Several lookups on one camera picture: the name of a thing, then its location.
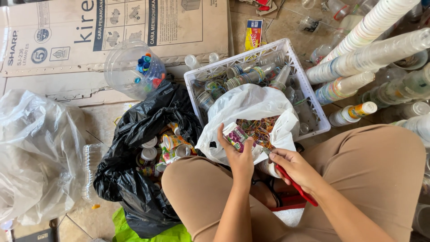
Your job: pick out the clear bottle with colourful label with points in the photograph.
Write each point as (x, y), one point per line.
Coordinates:
(324, 48)

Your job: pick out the clear cup with dark label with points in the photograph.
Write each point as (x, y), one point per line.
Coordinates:
(309, 24)

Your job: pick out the person's right fingers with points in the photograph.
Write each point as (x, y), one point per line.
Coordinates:
(280, 157)

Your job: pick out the person's right hand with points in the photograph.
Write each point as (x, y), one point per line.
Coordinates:
(299, 169)

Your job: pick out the small bottle with purple label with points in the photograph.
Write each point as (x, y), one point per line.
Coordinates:
(237, 134)

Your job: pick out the white foam sheet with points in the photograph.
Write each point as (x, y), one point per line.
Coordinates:
(289, 217)

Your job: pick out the long stack of white cups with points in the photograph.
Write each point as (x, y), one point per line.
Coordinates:
(373, 27)

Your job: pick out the tall clear plastic bottle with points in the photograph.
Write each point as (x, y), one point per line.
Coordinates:
(91, 168)

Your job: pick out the long stack of clear cups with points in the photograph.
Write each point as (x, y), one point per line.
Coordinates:
(362, 60)

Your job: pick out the heap of clear stripped bottles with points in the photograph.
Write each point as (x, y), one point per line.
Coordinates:
(248, 74)

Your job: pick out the short stack of clear cups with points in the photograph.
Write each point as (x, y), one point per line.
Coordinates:
(342, 88)

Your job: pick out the green plastic bag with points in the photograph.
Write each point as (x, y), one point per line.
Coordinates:
(134, 232)

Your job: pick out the red low stool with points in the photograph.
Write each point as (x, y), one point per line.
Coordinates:
(289, 201)

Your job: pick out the heap of coloured bottle caps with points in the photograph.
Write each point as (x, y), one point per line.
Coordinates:
(147, 67)

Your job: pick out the person's tan trousers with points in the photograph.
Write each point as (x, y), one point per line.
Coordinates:
(366, 161)

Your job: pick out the pile of clear cup stacks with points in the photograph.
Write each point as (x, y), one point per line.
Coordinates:
(403, 90)

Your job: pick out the heap of small labelled bottles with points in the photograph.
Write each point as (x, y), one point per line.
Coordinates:
(168, 148)

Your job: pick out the clear cup with red rim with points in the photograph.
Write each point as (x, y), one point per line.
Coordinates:
(338, 8)

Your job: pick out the black garbage bag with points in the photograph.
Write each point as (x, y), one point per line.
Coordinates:
(141, 201)

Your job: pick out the yellow flat packet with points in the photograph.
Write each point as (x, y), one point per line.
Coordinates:
(253, 35)

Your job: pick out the black sandal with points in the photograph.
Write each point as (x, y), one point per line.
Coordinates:
(273, 191)

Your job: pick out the white plastic crate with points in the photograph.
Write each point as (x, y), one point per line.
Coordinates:
(302, 84)

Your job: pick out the stack of white yoghurt bottles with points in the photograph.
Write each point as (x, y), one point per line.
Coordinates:
(352, 113)

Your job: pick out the black box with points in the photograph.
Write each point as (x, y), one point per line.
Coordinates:
(37, 235)

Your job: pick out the brown printed cardboard sheet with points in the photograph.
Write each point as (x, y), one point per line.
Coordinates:
(67, 40)

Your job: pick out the large clear plastic bag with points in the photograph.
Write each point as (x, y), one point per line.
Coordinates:
(37, 154)

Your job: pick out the torn cardboard scraps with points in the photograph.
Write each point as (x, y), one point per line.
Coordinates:
(262, 6)

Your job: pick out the clear round plastic container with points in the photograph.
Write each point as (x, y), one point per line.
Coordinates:
(121, 70)

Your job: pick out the heap of colourful label scraps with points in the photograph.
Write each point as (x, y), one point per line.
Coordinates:
(260, 129)

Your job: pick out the white plastic bag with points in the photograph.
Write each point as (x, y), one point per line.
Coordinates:
(245, 100)

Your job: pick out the small white bottle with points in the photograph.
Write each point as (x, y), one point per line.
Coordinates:
(268, 168)

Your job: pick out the person's left hand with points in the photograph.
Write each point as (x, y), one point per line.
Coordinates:
(240, 163)

